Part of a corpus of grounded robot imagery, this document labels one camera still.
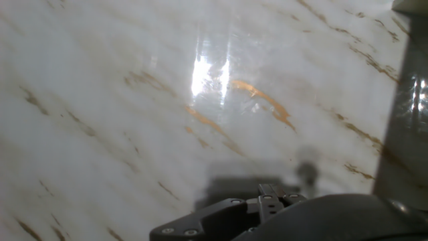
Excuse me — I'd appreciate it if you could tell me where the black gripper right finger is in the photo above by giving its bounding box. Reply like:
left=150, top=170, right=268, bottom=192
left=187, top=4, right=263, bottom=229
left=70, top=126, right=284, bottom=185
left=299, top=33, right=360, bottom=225
left=286, top=192, right=307, bottom=206

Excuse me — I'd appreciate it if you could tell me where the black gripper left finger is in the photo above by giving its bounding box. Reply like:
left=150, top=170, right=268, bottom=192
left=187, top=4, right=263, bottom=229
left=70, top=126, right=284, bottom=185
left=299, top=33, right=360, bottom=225
left=149, top=183, right=287, bottom=241

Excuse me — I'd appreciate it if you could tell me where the cream wooden shelf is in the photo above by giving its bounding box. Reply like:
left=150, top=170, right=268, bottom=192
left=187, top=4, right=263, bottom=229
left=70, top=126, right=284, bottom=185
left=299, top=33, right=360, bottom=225
left=371, top=0, right=428, bottom=211

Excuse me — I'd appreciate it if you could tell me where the marble pattern board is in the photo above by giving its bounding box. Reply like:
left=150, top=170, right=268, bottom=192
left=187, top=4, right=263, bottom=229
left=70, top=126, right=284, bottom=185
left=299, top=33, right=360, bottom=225
left=0, top=0, right=411, bottom=241

